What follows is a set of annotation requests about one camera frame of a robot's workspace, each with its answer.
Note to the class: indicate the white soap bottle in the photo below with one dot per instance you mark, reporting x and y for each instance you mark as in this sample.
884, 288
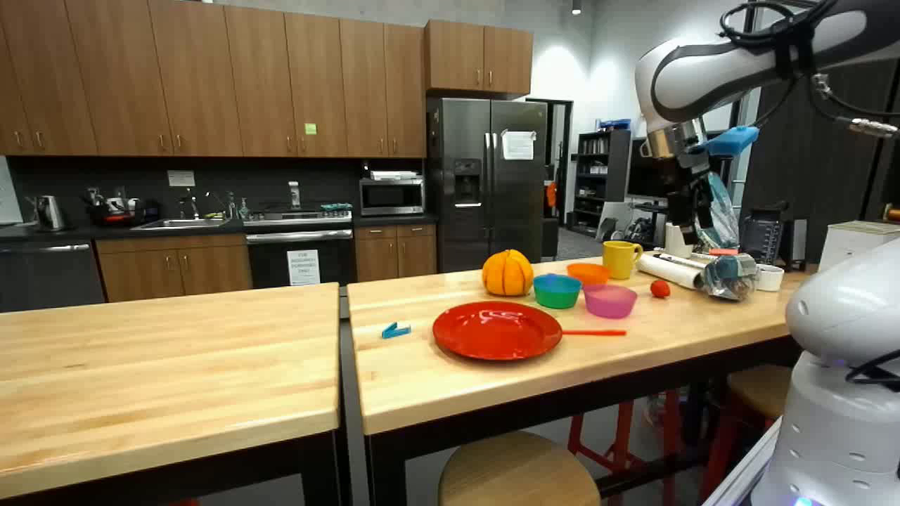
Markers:
293, 195

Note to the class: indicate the white paper sheet on fridge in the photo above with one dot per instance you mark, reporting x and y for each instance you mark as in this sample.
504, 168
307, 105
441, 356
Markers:
519, 144

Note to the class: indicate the round wooden stool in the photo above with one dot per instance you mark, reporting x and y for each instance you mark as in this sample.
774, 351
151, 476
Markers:
519, 472

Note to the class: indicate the yellow cup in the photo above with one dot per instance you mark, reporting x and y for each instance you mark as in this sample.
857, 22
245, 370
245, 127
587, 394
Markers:
621, 259

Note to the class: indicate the black shelf unit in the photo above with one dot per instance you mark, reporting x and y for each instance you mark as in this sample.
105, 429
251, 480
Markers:
601, 179

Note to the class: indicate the red toy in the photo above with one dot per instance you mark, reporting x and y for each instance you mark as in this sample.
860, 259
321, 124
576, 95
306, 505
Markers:
660, 292

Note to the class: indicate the black oven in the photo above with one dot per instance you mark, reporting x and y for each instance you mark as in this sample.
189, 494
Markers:
299, 254

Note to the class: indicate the green sticker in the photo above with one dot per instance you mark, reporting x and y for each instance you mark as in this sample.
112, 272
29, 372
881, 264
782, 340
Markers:
310, 127

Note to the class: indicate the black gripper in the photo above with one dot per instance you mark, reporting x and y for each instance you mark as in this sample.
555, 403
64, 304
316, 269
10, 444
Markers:
694, 199

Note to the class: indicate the wide wooden base cabinet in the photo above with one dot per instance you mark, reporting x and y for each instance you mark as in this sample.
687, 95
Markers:
172, 269

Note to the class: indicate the orange straw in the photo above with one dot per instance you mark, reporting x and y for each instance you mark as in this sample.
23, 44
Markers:
594, 334

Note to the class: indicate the white paper sheet on oven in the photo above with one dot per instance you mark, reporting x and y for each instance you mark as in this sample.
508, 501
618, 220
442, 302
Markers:
301, 269

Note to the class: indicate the blue plastic object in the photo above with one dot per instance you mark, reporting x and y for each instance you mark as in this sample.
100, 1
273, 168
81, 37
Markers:
732, 141

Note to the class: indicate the black dishwasher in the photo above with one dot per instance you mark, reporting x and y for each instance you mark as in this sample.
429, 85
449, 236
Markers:
51, 273

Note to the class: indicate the red plate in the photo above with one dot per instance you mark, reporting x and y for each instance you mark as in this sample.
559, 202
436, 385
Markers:
497, 331

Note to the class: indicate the narrow wooden base cabinet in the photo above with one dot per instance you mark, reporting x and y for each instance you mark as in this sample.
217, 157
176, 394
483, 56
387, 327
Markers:
396, 252

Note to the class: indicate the silver microwave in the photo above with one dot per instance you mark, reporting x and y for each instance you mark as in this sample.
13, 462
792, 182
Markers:
393, 195

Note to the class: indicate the pink bowl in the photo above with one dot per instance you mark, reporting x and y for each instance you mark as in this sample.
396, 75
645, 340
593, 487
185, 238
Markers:
612, 302

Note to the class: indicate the white paper towel roll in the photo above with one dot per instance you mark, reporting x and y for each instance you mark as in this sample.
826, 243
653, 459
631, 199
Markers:
670, 272

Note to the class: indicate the white box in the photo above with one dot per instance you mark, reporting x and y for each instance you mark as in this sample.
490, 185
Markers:
860, 243

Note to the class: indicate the red metal stool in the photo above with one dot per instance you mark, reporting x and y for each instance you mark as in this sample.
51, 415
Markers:
621, 441

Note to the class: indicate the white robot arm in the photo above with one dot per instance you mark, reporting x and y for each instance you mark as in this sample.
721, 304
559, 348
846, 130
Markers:
732, 65

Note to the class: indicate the silver kettle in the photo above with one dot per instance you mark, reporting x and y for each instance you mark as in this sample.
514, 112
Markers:
48, 213

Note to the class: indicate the orange bowl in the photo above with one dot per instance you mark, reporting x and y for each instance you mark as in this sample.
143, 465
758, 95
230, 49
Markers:
590, 273

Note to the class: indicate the black refrigerator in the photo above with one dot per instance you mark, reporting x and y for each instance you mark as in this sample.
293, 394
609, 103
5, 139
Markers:
488, 185

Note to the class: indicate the long wooden wall cabinets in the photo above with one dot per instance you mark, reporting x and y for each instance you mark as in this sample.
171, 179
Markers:
216, 80

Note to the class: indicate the orange toy pumpkin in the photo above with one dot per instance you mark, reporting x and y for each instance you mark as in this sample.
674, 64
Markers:
508, 273

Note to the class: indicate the white wall outlet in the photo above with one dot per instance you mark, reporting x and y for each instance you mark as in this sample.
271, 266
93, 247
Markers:
182, 179

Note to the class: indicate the blue plastic clip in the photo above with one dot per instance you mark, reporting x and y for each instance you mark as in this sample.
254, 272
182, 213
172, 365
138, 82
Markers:
396, 331

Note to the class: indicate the small wooden wall cabinet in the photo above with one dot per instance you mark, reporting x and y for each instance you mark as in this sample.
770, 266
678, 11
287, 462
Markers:
480, 57

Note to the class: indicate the clear plastic bag with items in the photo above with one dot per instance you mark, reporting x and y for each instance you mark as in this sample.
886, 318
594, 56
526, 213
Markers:
728, 278

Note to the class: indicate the blue and green bowl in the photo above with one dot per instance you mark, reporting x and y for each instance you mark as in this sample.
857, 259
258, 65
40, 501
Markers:
559, 292

